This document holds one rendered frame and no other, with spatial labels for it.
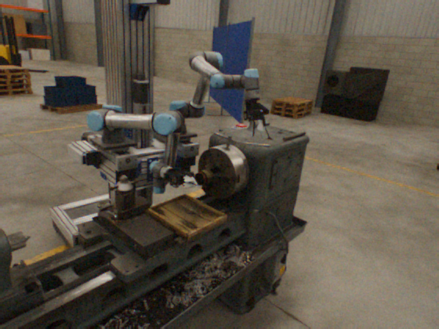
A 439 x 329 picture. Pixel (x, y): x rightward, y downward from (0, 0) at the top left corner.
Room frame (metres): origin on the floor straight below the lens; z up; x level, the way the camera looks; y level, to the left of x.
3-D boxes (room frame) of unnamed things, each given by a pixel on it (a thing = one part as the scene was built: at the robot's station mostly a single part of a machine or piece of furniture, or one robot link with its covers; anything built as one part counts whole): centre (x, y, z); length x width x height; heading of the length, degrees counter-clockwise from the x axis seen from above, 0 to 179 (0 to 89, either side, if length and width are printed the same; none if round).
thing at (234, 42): (8.68, -0.09, 1.18); 4.12 x 0.80 x 2.35; 12
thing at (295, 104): (9.76, -2.25, 0.22); 1.25 x 0.86 x 0.44; 144
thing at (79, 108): (7.99, 3.72, 0.39); 1.20 x 0.80 x 0.79; 149
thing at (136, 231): (1.32, 0.38, 0.95); 0.43 x 0.17 x 0.05; 49
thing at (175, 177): (1.64, 0.21, 1.08); 0.12 x 0.09 x 0.08; 49
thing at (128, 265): (1.27, 0.40, 0.90); 0.47 x 0.30 x 0.06; 49
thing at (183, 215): (1.56, 0.14, 0.89); 0.36 x 0.30 x 0.04; 49
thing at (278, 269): (1.90, -0.51, 0.41); 0.34 x 0.17 x 0.82; 139
